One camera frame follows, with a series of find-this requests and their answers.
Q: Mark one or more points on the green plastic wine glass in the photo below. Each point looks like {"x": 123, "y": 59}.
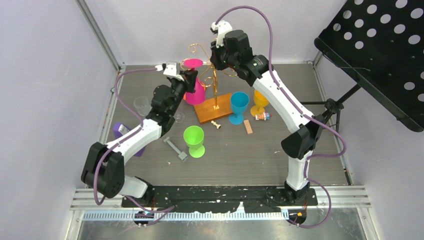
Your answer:
{"x": 194, "y": 138}

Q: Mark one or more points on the yellow plastic wine glass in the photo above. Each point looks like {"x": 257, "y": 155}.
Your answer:
{"x": 260, "y": 102}

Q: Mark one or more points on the clear stemmed wine glass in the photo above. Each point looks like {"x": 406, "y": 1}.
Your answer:
{"x": 179, "y": 117}

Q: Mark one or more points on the blue plastic wine glass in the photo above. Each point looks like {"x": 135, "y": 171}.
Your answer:
{"x": 238, "y": 104}

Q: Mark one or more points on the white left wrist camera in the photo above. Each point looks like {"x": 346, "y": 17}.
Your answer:
{"x": 172, "y": 69}

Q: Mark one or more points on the small colourful toy figure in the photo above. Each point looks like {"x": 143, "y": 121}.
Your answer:
{"x": 264, "y": 116}

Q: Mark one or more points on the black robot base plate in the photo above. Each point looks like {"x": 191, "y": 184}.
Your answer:
{"x": 221, "y": 199}

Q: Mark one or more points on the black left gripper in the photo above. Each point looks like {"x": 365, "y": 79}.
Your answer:
{"x": 189, "y": 77}

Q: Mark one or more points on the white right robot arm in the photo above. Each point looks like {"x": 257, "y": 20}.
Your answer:
{"x": 231, "y": 49}

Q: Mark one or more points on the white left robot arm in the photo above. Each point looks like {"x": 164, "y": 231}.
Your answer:
{"x": 104, "y": 168}

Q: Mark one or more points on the black music stand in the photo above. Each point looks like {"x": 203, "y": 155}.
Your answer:
{"x": 380, "y": 45}

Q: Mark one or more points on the small wooden block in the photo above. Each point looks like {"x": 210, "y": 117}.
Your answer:
{"x": 248, "y": 126}

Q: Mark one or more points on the gold rack with wooden base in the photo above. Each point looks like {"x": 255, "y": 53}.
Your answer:
{"x": 215, "y": 106}

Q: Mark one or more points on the grey metal T-shaped part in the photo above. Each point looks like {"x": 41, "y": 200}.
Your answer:
{"x": 181, "y": 154}

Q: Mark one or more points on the pink plastic wine glass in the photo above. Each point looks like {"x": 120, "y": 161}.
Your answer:
{"x": 198, "y": 96}

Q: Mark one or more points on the clear glass tumbler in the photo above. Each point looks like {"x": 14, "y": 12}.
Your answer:
{"x": 142, "y": 105}

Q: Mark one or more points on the white chess piece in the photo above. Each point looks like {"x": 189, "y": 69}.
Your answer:
{"x": 218, "y": 126}

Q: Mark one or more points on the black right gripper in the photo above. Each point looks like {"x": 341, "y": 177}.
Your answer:
{"x": 214, "y": 53}

